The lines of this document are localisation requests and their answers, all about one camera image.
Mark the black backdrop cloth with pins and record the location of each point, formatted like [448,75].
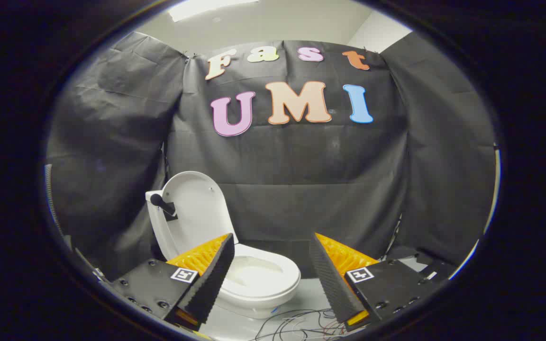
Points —
[301,161]

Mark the black box with white label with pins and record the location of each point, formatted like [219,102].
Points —
[439,271]

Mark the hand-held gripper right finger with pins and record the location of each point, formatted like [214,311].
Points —
[327,279]

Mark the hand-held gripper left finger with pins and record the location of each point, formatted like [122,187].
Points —
[216,274]

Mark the white toilet bowl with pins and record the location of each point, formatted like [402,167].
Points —
[261,279]

